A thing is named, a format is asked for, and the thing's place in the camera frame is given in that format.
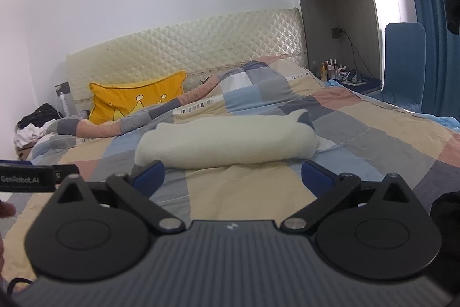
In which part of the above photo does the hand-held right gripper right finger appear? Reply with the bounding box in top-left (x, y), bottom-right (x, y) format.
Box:
top-left (280, 159), bottom-right (412, 232)

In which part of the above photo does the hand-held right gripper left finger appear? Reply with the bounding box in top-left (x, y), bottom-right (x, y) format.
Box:
top-left (57, 159), bottom-right (186, 233)

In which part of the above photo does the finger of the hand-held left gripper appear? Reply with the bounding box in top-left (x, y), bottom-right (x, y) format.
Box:
top-left (53, 164), bottom-right (80, 186)

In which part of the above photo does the cream striped knit sweater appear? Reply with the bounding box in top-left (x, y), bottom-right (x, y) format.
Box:
top-left (134, 109), bottom-right (321, 171)

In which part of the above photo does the pile of black white clothes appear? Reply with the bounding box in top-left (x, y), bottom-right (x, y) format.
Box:
top-left (14, 103), bottom-right (62, 150)

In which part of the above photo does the person's left hand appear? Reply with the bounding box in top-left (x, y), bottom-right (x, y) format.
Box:
top-left (0, 201), bottom-right (17, 220)

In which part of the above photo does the patchwork quilt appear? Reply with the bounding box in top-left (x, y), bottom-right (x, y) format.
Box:
top-left (0, 55), bottom-right (460, 279)

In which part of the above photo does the white ribbed bottle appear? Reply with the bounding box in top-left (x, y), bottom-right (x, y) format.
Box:
top-left (60, 93), bottom-right (74, 118)

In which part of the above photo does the yellow crown pillow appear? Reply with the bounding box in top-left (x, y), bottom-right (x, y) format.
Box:
top-left (88, 70), bottom-right (188, 125)

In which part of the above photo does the dark box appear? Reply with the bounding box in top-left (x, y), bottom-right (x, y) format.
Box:
top-left (54, 81), bottom-right (71, 98)

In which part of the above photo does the dark blue nightstand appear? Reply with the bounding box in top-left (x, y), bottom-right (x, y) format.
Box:
top-left (336, 75), bottom-right (384, 96)

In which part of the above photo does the group of cosmetic bottles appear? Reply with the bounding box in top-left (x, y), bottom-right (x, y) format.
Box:
top-left (310, 58), bottom-right (348, 83)

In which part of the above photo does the beige quilted headboard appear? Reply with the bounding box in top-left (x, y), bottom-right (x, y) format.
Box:
top-left (65, 7), bottom-right (308, 113)

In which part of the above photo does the blue chair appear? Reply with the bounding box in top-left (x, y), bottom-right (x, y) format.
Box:
top-left (383, 22), bottom-right (427, 110)

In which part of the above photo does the blue curtain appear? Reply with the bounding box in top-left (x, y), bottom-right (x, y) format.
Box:
top-left (411, 0), bottom-right (460, 121)

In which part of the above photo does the black looped cable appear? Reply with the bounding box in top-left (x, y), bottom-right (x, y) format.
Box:
top-left (5, 270), bottom-right (36, 294)

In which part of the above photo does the black charger cable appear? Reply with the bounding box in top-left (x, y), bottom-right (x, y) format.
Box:
top-left (341, 29), bottom-right (379, 82)

